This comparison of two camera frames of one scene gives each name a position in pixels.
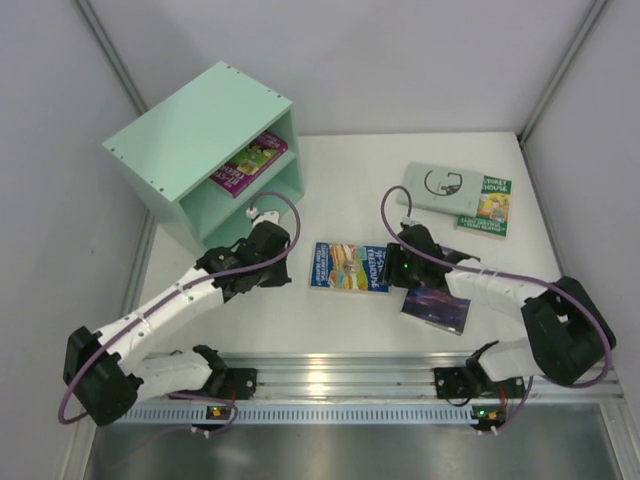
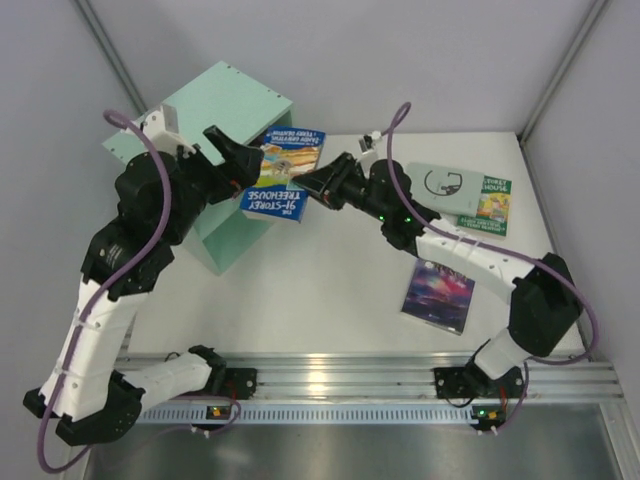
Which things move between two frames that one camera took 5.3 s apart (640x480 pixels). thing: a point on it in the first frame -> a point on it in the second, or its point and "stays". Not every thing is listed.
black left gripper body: x=276 y=262 -> x=206 y=170
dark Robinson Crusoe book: x=437 y=308 stays
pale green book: x=442 y=189 stays
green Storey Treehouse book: x=492 y=213 stays
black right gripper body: x=393 y=265 -> x=338 y=181
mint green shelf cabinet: x=172 y=152 stays
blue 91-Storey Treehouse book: x=350 y=267 -> x=288 y=153
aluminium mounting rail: x=393 y=378 stays
